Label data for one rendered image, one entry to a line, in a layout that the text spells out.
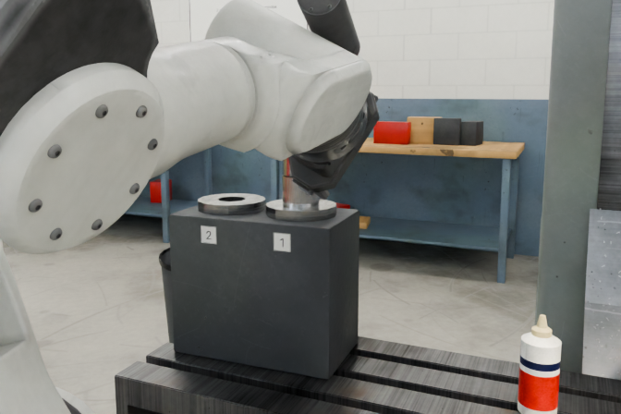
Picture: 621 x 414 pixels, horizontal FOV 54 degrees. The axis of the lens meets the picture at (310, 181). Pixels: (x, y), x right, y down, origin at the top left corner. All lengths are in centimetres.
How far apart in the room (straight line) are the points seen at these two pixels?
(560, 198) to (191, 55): 78
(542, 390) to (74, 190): 57
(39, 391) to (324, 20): 32
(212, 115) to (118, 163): 11
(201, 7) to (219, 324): 516
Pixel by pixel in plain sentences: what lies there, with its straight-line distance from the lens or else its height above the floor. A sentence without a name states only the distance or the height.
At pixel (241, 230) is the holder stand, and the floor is 111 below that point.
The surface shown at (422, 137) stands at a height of 93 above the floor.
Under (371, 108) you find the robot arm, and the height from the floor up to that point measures 126.
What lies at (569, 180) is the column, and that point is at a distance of 104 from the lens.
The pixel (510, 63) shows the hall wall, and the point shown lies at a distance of 488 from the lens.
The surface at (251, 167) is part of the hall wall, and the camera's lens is 558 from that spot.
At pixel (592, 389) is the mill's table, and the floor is 93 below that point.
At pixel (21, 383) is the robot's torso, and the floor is 109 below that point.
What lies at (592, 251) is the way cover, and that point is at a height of 103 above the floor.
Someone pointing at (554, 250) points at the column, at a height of 102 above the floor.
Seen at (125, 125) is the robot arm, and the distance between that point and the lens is 23.
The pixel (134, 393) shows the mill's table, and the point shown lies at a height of 91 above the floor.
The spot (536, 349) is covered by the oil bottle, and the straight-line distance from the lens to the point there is 69.
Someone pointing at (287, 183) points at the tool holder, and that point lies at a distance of 75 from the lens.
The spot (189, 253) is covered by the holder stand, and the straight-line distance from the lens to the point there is 79.
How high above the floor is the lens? 128
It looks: 9 degrees down
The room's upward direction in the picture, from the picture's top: straight up
